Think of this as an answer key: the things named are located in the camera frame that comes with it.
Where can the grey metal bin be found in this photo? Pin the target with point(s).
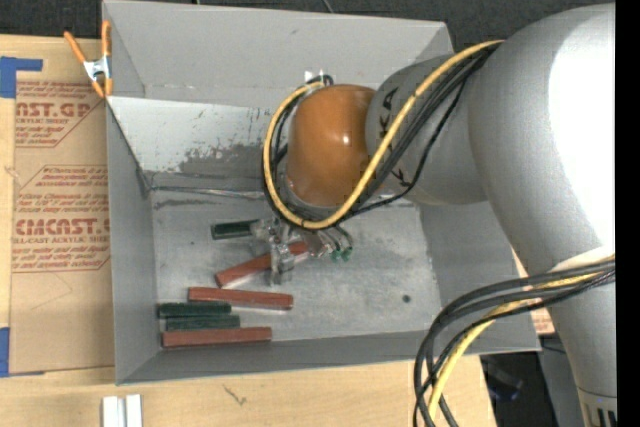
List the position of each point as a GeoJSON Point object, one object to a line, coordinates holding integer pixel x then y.
{"type": "Point", "coordinates": [350, 290]}

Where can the dark green flat block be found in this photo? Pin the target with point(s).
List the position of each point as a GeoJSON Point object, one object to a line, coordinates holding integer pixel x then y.
{"type": "Point", "coordinates": [202, 322]}
{"type": "Point", "coordinates": [232, 230]}
{"type": "Point", "coordinates": [192, 310]}

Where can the red-brown flat block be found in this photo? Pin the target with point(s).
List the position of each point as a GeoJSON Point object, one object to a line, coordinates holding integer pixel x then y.
{"type": "Point", "coordinates": [240, 298]}
{"type": "Point", "coordinates": [215, 337]}
{"type": "Point", "coordinates": [245, 270]}

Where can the brown cardboard board red print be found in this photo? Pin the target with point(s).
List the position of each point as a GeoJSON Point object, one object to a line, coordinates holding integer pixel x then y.
{"type": "Point", "coordinates": [55, 265]}

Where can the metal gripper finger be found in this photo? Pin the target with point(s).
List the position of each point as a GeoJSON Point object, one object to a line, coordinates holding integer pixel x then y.
{"type": "Point", "coordinates": [275, 267]}
{"type": "Point", "coordinates": [287, 265]}

